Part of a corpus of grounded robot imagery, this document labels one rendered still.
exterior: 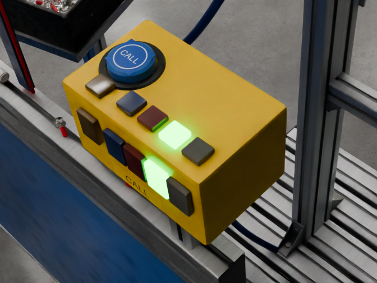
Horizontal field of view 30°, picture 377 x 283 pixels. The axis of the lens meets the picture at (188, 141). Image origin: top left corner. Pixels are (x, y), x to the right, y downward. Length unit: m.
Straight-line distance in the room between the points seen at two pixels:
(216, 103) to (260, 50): 1.58
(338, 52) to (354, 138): 0.73
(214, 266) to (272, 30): 1.54
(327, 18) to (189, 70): 0.56
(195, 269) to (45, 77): 1.48
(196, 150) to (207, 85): 0.07
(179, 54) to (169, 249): 0.25
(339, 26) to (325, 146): 0.30
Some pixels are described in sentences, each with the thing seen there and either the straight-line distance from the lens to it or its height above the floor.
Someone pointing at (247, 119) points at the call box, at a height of 1.07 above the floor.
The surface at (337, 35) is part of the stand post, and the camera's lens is 1.17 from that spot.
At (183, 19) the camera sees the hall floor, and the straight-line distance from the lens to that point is 2.24.
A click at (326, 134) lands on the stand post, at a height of 0.43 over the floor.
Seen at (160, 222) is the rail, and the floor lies 0.86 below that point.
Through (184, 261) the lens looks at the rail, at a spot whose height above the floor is 0.83.
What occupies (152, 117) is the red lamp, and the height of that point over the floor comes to 1.08.
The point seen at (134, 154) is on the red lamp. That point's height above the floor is 1.06.
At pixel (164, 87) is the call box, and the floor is 1.07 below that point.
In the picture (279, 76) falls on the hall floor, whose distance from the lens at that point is 2.05.
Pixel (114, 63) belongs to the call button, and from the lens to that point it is 0.57.
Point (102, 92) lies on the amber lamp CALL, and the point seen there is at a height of 1.08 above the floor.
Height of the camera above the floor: 1.48
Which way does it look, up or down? 51 degrees down
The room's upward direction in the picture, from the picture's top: 8 degrees counter-clockwise
